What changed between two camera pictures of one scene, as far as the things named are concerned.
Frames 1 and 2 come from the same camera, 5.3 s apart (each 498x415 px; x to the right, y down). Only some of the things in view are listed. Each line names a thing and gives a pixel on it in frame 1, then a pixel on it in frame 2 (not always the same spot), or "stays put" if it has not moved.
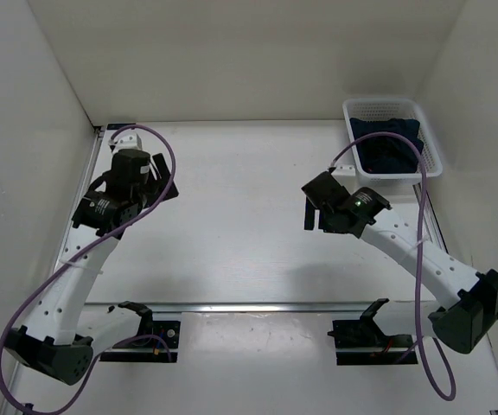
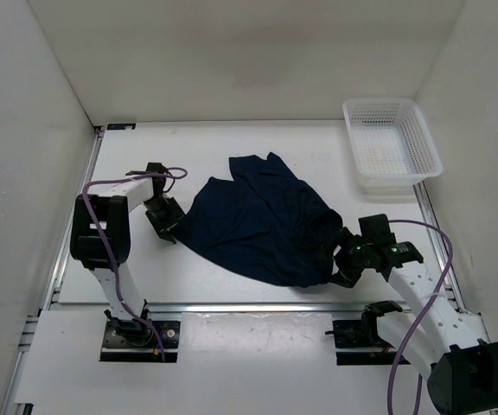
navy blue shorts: [386, 154] to [265, 222]
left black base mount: [152, 335] stays put
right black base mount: [367, 333] stays put
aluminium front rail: [258, 307] stays put
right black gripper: [309, 217] to [346, 277]
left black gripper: [163, 173] to [175, 218]
